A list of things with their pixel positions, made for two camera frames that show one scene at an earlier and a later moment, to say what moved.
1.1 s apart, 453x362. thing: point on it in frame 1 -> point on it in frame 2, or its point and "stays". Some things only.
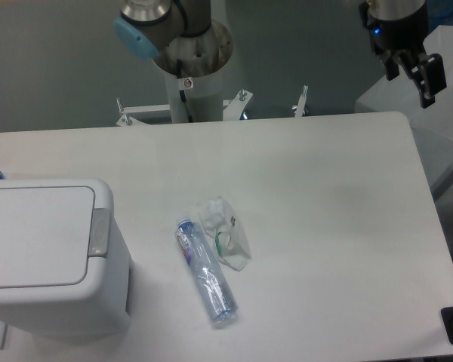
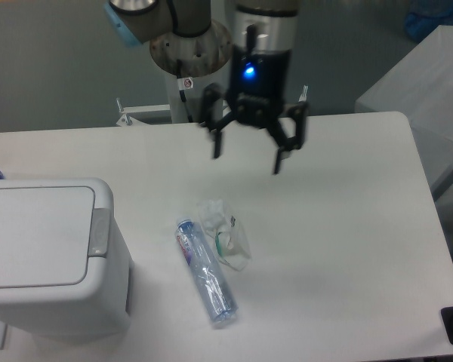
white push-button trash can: (57, 259) stays
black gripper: (402, 26) -> (259, 83)
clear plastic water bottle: (209, 277) stays
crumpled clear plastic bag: (231, 241) stays
